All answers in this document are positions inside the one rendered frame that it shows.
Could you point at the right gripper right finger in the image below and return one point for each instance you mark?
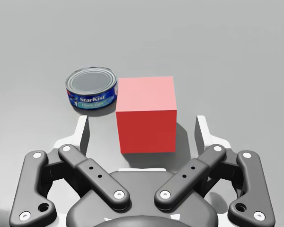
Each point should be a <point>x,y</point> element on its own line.
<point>191,170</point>

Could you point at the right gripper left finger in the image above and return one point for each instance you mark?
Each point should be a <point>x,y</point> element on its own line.
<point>94,170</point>

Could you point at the pink cube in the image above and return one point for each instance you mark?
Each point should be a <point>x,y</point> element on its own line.
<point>146,113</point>

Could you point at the blue flat can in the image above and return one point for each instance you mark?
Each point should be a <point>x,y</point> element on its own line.
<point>92,89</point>

